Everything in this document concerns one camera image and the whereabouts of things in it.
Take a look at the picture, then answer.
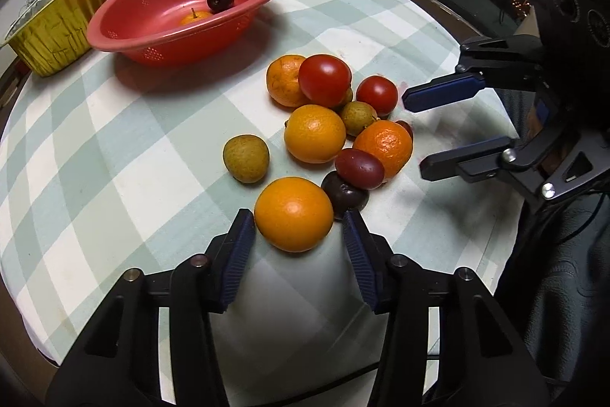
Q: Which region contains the large tan longan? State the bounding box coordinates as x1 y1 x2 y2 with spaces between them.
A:
222 134 270 184

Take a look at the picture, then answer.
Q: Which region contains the small tan longan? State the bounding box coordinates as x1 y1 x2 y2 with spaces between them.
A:
334 87 354 112

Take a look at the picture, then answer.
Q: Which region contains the orange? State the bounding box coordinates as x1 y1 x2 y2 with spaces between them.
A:
284 104 347 164
178 8 214 26
254 177 334 253

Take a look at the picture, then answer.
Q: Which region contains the large red tomato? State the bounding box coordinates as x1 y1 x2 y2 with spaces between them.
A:
298 54 353 109

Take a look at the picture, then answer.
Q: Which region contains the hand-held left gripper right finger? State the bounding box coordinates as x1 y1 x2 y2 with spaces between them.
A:
342 209 554 407

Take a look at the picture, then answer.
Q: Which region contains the dark purple round fruit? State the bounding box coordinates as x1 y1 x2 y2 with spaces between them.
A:
320 171 370 221

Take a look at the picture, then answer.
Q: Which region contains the dark red oval tomato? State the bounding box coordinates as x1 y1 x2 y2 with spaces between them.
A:
334 148 386 191

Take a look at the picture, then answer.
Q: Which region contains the small red tomato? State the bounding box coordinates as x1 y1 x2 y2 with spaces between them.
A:
355 76 399 118

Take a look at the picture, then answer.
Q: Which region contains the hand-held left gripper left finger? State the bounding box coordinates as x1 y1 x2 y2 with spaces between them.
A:
45 208 258 407

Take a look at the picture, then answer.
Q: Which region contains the tangerine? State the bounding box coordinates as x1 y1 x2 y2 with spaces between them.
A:
266 54 310 108
353 120 414 179

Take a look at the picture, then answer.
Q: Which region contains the gold foil container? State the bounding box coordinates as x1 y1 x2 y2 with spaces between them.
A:
2 0 135 78

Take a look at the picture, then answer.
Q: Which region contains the person's dark clothing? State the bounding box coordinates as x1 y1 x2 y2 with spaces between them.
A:
493 192 610 407

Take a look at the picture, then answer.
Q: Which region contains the red plastic colander bowl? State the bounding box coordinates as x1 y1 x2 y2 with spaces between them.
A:
87 0 286 67

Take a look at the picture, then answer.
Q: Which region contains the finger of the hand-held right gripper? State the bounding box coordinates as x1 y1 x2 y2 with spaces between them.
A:
419 121 610 214
401 34 549 113

